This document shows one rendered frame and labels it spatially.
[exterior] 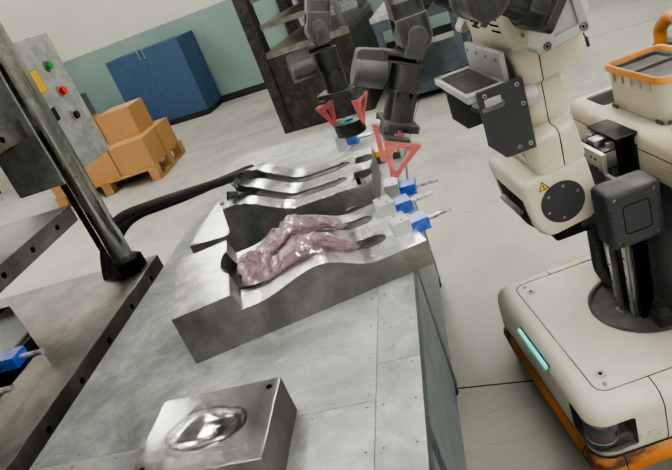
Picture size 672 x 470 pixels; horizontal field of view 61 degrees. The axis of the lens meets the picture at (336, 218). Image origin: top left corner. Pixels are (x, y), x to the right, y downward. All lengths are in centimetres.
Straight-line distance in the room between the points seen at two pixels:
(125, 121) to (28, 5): 415
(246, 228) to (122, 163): 470
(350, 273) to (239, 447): 42
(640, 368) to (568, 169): 53
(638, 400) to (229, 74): 770
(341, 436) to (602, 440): 85
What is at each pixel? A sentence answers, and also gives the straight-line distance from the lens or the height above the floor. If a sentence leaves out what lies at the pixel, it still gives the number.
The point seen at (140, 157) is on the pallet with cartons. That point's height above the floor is 27.
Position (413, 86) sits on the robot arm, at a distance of 106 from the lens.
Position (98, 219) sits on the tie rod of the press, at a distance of 169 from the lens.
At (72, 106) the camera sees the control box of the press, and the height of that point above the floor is 125.
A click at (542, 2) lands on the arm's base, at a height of 119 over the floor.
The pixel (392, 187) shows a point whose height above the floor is 85.
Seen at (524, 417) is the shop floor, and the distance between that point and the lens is 190.
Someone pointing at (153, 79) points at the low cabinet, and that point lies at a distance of 854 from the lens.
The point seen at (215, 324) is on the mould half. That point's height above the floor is 86.
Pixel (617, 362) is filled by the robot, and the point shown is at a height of 28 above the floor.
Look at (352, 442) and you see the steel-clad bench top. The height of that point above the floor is 80.
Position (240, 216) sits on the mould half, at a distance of 144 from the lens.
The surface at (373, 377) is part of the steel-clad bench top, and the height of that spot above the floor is 80.
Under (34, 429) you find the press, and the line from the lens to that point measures 133.
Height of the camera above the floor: 139
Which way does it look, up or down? 24 degrees down
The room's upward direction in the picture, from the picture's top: 21 degrees counter-clockwise
